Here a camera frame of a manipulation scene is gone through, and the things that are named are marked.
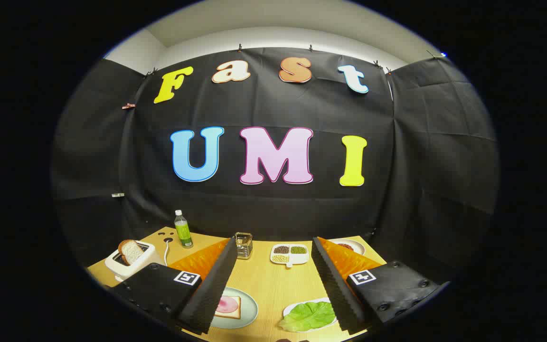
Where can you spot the white divided dish of beans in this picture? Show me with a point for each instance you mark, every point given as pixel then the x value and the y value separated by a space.
pixel 297 259

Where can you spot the green lettuce leaf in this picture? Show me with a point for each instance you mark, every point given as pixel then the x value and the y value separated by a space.
pixel 309 316

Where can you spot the clear bottle green label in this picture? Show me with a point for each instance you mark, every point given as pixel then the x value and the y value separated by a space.
pixel 183 232

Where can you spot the white leaf-shaped plate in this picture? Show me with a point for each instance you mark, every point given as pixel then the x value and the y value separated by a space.
pixel 291 308

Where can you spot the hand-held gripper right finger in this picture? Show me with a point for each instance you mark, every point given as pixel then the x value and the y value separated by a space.
pixel 335 289

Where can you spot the pink ham slice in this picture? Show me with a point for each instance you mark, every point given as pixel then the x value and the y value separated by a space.
pixel 227 304

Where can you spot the black backdrop cloth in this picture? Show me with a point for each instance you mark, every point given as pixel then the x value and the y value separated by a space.
pixel 264 104

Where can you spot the small white plate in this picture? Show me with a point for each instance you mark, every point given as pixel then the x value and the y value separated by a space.
pixel 357 246

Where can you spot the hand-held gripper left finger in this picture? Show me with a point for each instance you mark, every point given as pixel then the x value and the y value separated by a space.
pixel 212 285

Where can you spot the white toaster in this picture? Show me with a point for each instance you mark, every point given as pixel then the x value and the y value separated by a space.
pixel 126 270

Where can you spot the white bread slice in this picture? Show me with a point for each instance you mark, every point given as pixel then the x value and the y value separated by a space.
pixel 233 315
pixel 132 251

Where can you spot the brown meat piece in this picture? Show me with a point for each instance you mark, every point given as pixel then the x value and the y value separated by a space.
pixel 345 246

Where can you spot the grey-green round plate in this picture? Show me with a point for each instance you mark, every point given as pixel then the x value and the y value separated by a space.
pixel 249 308

